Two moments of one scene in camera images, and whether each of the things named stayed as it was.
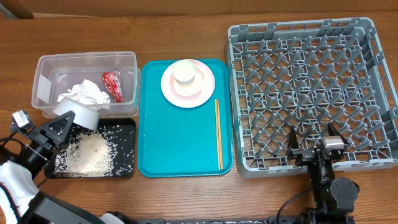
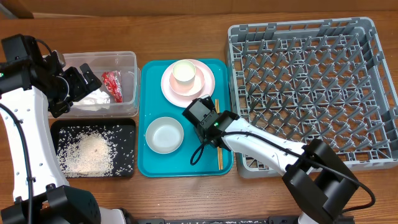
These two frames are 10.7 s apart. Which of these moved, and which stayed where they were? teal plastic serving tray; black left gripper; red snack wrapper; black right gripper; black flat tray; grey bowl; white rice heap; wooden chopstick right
Moved: black right gripper; black left gripper; grey bowl
Stayed: teal plastic serving tray; red snack wrapper; white rice heap; black flat tray; wooden chopstick right
